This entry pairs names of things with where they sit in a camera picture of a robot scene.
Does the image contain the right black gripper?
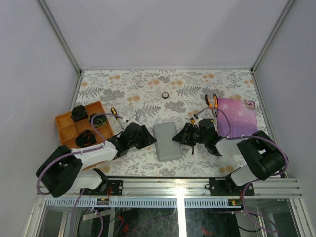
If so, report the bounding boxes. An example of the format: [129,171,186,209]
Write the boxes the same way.
[172,123,208,148]

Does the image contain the yellow black screwdriver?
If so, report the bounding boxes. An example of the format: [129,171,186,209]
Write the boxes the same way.
[111,107,124,130]

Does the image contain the orange black pliers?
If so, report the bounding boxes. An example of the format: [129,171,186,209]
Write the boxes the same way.
[205,93,218,118]

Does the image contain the orange wooden divided tray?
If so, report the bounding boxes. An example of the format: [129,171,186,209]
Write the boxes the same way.
[55,101,105,148]

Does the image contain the grey plastic tool case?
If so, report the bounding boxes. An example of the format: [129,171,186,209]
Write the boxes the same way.
[153,122,182,162]

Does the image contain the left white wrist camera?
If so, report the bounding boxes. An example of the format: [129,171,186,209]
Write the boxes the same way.
[122,115,139,124]

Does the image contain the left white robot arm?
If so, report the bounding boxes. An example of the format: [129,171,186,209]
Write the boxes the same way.
[36,122,157,198]

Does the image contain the purple folded cloth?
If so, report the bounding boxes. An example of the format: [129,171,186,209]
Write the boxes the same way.
[217,98,258,137]

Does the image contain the aluminium front rail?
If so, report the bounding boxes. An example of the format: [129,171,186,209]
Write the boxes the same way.
[118,177,302,198]

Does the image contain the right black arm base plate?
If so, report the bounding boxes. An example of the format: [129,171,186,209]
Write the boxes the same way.
[209,178,255,197]

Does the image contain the black orange rolled belt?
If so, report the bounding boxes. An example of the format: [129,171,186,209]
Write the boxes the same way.
[75,130,96,148]

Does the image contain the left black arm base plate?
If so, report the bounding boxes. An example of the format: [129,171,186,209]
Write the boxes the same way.
[97,180,123,196]

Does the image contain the small black tape roll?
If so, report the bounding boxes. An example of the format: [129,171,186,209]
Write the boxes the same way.
[161,92,169,99]

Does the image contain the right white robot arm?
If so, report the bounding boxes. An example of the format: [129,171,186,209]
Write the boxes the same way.
[172,118,288,195]

